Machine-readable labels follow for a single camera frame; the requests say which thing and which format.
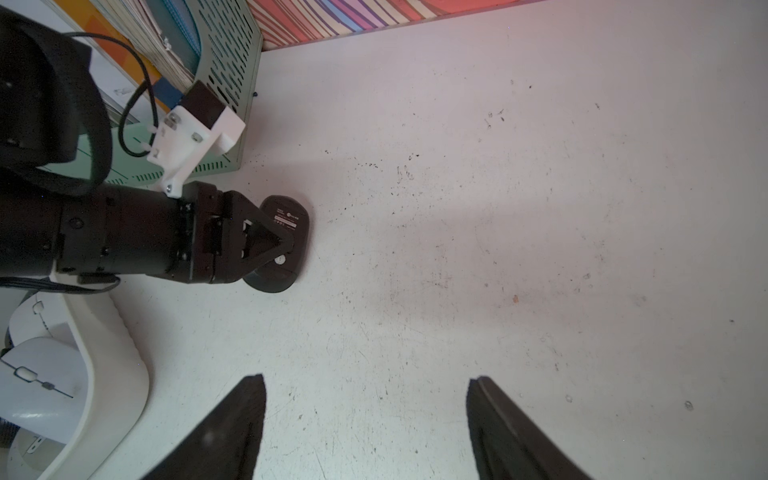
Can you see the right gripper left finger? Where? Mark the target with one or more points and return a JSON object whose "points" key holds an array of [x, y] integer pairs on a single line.
{"points": [[224, 445]]}

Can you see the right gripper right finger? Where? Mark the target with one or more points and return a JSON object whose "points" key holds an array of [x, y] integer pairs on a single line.
{"points": [[506, 443]]}

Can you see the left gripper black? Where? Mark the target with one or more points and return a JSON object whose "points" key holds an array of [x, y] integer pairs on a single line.
{"points": [[214, 246]]}

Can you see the black mouse top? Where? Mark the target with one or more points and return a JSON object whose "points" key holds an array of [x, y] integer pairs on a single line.
{"points": [[281, 244]]}

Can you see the white storage tray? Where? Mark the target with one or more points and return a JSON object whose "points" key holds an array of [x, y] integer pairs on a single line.
{"points": [[117, 392]]}

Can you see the grey white mouse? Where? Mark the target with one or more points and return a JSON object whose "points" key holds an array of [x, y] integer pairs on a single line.
{"points": [[43, 388]]}

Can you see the white mouse blue sticker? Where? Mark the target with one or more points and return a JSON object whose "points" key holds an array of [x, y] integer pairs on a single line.
{"points": [[30, 455]]}

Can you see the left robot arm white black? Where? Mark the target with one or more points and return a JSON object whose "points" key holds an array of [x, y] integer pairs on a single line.
{"points": [[59, 213]]}

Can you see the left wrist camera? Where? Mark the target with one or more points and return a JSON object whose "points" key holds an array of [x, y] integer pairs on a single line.
{"points": [[199, 124]]}

